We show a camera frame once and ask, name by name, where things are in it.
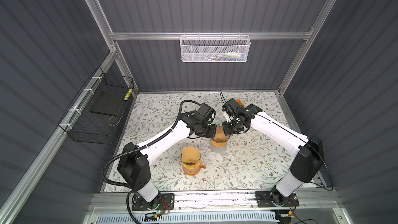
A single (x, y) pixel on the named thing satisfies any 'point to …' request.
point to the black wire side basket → (95, 115)
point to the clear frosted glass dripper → (218, 150)
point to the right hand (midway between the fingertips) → (227, 132)
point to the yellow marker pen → (128, 94)
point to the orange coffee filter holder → (241, 102)
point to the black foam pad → (112, 103)
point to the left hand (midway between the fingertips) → (215, 133)
